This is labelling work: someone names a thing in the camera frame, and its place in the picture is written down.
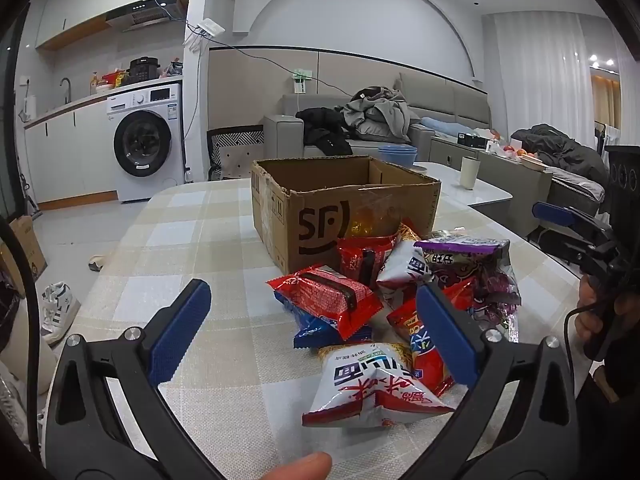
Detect person's left hand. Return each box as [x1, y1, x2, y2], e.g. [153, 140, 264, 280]
[260, 452, 333, 480]

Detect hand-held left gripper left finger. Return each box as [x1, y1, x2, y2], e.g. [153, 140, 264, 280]
[44, 279, 236, 480]

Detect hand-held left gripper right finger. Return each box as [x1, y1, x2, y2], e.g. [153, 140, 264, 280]
[402, 284, 593, 480]

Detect white sneakers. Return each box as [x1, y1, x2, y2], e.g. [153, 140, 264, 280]
[40, 282, 81, 346]

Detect checked tablecloth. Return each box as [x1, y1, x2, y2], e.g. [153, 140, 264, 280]
[45, 162, 601, 480]

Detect white cup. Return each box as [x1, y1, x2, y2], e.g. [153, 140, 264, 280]
[461, 156, 482, 191]

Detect white upper cabinets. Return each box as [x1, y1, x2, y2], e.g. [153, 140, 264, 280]
[35, 0, 156, 51]

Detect range hood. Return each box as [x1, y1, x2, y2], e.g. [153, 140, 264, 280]
[106, 0, 188, 31]

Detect white lower kitchen cabinets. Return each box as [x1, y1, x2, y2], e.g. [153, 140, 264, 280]
[24, 97, 121, 211]

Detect black jacket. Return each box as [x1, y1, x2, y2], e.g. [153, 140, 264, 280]
[296, 106, 353, 157]

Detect person's right forearm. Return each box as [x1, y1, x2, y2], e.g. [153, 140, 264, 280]
[575, 355, 640, 461]

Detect white washing machine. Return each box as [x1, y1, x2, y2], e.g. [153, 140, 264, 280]
[106, 82, 187, 204]

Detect black pressure cooker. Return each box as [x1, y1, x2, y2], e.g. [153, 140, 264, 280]
[129, 56, 161, 83]

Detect white curtain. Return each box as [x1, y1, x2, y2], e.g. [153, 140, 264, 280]
[492, 10, 596, 136]

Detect grey sofa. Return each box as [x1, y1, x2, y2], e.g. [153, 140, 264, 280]
[263, 72, 491, 161]

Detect purple clear cracker packet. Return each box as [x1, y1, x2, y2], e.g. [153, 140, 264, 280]
[414, 232, 522, 346]

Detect dark padded coat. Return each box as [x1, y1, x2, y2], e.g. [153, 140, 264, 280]
[510, 124, 608, 186]

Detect orange clear cracker packet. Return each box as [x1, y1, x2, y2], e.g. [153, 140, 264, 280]
[347, 195, 416, 238]

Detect grey clothes heap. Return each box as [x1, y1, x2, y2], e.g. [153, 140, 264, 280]
[341, 86, 421, 142]

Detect brown cardboard box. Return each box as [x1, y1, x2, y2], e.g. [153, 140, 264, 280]
[250, 156, 442, 276]

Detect white side table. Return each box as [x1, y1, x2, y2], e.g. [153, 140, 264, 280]
[410, 161, 513, 211]

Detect light blue pillow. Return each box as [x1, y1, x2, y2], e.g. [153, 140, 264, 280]
[420, 116, 471, 136]

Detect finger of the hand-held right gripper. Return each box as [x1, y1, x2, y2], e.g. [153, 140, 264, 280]
[531, 201, 613, 246]
[526, 228, 608, 273]

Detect person's right hand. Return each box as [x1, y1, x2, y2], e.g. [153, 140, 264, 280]
[574, 276, 640, 363]

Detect white red noodle snack packet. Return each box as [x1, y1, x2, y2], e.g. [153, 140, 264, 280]
[301, 342, 456, 428]

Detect white router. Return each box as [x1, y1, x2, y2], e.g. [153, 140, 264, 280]
[184, 18, 226, 53]

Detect large red snack packet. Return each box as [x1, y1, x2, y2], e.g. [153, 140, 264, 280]
[266, 265, 385, 341]

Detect small red snack packet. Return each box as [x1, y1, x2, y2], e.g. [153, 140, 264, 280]
[336, 232, 401, 291]

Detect blue snack packet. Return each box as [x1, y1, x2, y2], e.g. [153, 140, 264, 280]
[280, 295, 373, 350]

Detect red orange snack packet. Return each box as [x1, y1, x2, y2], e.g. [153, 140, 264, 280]
[386, 280, 481, 396]

